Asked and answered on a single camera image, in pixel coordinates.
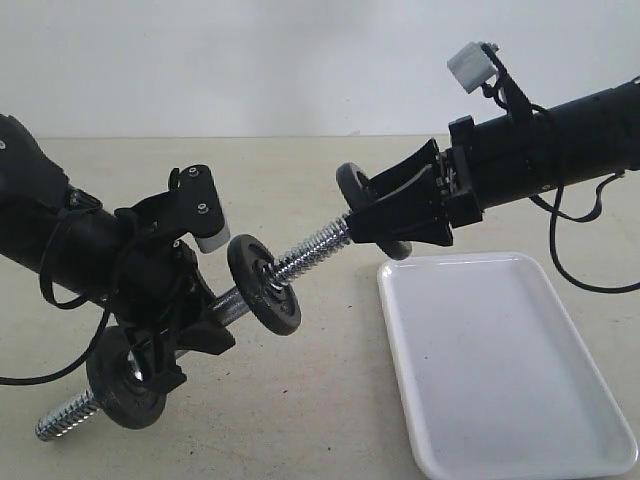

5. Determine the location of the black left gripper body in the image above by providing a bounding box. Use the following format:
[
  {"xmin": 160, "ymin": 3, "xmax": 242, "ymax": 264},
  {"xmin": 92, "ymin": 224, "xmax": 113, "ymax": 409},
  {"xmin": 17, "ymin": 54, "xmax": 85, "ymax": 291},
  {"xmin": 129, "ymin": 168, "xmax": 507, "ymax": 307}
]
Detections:
[{"xmin": 112, "ymin": 207, "xmax": 201, "ymax": 329}]

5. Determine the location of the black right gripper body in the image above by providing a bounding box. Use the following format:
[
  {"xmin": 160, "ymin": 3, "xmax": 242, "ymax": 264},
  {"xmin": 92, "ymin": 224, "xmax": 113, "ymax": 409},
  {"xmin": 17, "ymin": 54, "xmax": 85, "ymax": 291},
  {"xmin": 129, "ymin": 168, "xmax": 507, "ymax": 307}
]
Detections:
[{"xmin": 436, "ymin": 115, "xmax": 483, "ymax": 229}]

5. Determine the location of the chrome threaded dumbbell bar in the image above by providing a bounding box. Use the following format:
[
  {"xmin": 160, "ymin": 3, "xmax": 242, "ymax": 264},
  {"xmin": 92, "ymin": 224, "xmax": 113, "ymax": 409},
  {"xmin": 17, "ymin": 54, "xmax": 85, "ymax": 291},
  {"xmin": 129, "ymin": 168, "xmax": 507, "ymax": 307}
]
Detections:
[{"xmin": 35, "ymin": 217, "xmax": 350, "ymax": 442}]

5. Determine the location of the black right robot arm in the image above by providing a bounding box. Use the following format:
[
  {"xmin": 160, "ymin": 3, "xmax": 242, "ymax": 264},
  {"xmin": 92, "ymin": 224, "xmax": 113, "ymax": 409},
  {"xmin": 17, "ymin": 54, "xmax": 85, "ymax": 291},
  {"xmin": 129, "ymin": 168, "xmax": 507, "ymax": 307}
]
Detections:
[{"xmin": 336, "ymin": 81, "xmax": 639, "ymax": 246}]

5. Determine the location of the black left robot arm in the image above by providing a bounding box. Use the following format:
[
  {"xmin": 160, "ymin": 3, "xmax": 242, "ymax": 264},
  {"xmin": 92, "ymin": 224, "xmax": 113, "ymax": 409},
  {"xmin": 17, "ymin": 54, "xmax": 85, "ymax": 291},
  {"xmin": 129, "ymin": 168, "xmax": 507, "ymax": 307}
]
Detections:
[{"xmin": 1, "ymin": 115, "xmax": 235, "ymax": 394}]

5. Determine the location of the black weight plate far end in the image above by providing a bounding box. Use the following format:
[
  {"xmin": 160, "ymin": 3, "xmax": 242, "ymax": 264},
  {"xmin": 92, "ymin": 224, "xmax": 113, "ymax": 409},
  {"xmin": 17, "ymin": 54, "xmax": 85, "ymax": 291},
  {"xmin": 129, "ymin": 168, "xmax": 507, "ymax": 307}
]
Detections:
[{"xmin": 227, "ymin": 234, "xmax": 301, "ymax": 336}]

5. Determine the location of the white rectangular plastic tray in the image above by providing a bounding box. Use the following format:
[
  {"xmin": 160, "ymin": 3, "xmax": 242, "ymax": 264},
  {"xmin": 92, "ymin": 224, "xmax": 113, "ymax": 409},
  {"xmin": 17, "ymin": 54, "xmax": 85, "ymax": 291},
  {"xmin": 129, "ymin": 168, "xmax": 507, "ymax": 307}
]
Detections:
[{"xmin": 377, "ymin": 252, "xmax": 638, "ymax": 479}]

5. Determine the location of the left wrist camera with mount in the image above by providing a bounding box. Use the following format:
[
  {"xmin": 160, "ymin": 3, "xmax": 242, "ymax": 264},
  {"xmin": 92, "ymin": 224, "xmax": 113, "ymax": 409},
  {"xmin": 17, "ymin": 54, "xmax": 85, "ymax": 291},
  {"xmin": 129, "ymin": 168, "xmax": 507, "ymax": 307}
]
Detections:
[{"xmin": 132, "ymin": 164, "xmax": 230, "ymax": 254}]

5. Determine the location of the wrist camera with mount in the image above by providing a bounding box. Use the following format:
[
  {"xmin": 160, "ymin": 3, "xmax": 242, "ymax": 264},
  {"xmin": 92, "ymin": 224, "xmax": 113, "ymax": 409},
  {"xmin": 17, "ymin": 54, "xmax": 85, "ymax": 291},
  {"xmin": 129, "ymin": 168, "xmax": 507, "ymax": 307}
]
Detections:
[
  {"xmin": 446, "ymin": 41, "xmax": 533, "ymax": 123},
  {"xmin": 132, "ymin": 164, "xmax": 230, "ymax": 254}
]

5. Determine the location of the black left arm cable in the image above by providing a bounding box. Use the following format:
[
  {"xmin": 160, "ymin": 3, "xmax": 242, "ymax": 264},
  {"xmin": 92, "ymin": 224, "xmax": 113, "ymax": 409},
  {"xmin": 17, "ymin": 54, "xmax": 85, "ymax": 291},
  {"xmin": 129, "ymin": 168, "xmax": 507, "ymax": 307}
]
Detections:
[{"xmin": 0, "ymin": 209, "xmax": 136, "ymax": 385}]

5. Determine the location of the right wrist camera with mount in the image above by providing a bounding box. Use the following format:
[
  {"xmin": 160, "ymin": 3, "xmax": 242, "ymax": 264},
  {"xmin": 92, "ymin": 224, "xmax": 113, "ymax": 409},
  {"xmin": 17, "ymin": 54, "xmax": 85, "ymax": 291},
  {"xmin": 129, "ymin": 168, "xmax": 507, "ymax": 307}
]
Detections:
[{"xmin": 446, "ymin": 41, "xmax": 533, "ymax": 123}]

